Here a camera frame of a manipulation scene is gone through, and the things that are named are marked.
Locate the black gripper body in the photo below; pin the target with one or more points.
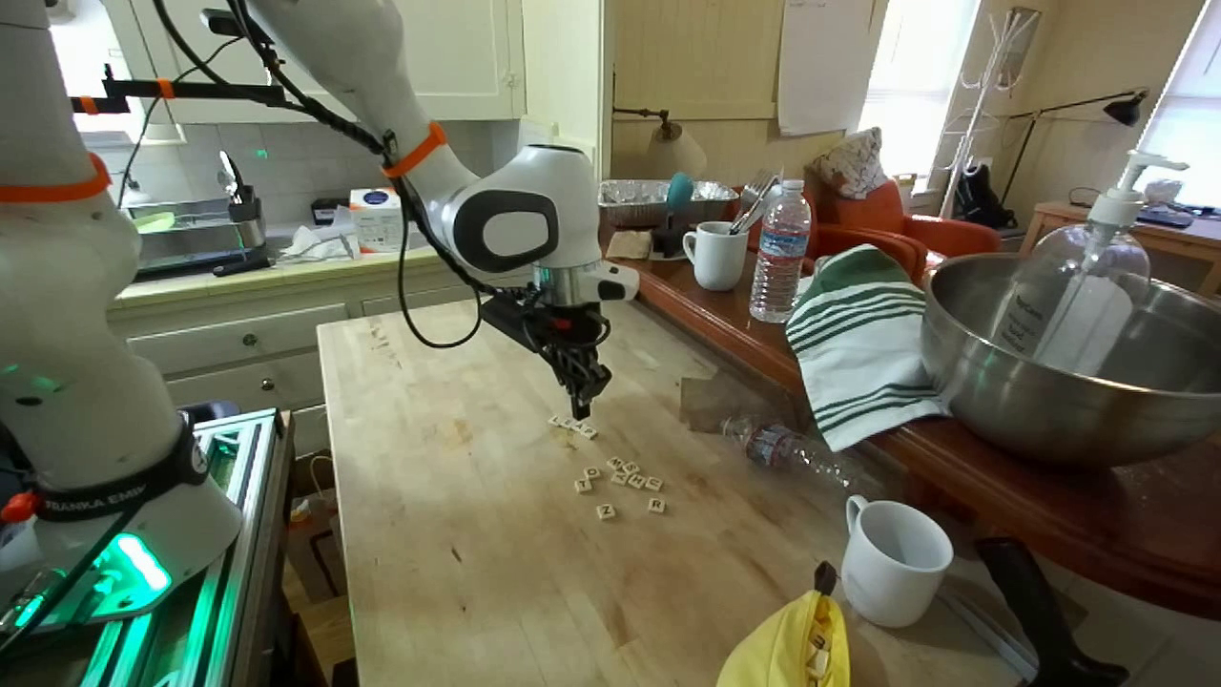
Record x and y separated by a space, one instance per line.
572 335

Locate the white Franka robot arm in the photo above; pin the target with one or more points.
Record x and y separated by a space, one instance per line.
76 382

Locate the white letter tile W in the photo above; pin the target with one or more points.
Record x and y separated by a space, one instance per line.
623 468

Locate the white letter tile T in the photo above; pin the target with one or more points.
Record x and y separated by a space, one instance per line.
582 485

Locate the white letter tile H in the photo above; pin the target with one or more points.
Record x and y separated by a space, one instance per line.
635 481

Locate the white letter tile U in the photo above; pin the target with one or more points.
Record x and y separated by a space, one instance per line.
653 481

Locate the white letter tile Z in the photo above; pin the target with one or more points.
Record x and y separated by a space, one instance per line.
604 513

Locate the white letter tile R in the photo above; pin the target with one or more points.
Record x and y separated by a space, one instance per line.
656 504

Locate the aluminium foil tray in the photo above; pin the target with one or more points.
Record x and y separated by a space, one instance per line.
635 191

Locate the white mug with utensils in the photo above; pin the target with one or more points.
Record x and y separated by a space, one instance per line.
714 257

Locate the crushed clear plastic bottle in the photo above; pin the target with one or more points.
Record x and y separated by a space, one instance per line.
768 443

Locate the beige desk lamp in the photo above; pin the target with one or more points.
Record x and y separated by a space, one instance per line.
672 150

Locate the metal spoon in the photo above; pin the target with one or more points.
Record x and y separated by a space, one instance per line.
746 211

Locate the clear water bottle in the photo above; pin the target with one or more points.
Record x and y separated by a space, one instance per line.
779 252

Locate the white paper towel roll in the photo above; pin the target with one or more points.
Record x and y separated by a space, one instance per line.
371 216

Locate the white crumpled cloth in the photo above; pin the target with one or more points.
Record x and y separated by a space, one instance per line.
316 243

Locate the green striped white towel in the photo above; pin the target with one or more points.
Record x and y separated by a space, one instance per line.
862 346

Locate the yellow banana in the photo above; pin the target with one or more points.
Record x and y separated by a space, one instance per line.
782 651

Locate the patterned cushion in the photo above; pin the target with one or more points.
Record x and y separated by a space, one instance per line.
852 163

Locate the white kitchen counter cabinet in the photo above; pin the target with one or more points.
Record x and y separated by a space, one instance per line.
228 346

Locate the black kitchen faucet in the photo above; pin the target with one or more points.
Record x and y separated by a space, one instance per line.
245 216

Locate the empty white mug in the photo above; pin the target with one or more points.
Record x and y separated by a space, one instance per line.
889 573

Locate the orange armchair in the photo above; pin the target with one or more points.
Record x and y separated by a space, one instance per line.
939 234

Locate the black boot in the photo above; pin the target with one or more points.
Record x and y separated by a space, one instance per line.
981 197

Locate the white coat rack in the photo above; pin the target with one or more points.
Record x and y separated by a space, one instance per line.
985 101

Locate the stainless steel bowl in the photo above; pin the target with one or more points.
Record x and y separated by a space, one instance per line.
1079 405

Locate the clear soap pump dispenser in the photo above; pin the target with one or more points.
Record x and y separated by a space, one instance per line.
1079 293

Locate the black tripod leg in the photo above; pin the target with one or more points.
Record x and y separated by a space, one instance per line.
1034 611

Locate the dark wooden table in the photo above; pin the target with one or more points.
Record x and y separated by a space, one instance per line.
1119 522

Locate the black floor lamp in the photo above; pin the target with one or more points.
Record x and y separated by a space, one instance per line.
1119 108

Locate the brown wooden desk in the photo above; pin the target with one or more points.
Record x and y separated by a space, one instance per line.
1167 243

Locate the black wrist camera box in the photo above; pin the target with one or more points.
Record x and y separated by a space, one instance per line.
510 319

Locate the white wall cabinet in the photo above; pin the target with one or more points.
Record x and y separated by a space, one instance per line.
471 50

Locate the white wall paper sheet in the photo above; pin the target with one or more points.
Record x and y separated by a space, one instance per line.
826 64

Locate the aluminium robot stand frame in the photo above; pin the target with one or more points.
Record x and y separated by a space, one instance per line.
228 585

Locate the black articulated mount rod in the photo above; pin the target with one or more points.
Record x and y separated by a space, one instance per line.
192 88

